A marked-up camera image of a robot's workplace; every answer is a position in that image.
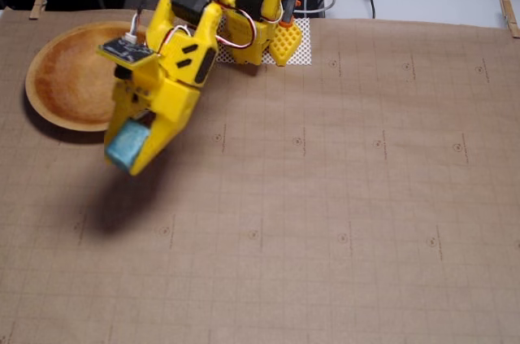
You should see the yellow perforated robot base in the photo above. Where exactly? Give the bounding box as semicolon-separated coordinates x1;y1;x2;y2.
225;10;304;67

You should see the black orange table clamp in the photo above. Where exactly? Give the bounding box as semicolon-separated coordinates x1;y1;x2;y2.
282;0;301;28

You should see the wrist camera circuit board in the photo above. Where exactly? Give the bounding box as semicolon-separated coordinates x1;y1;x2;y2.
97;36;158;80

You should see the round wooden bowl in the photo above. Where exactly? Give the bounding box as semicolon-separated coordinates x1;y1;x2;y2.
24;21;155;133

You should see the white red servo wire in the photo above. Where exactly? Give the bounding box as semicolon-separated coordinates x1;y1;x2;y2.
160;2;261;54

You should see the white mesh mat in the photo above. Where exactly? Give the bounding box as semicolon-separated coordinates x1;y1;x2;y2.
214;14;314;67

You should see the gridded gift wrap paper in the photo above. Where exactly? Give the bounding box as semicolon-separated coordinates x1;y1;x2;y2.
0;8;520;344

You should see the blue foam block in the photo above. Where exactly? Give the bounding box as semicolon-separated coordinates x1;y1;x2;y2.
105;120;150;170

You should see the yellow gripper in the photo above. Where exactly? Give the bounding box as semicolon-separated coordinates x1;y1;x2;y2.
104;0;223;177

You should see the looped white cable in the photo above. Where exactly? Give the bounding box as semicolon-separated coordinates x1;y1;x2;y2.
290;0;338;18

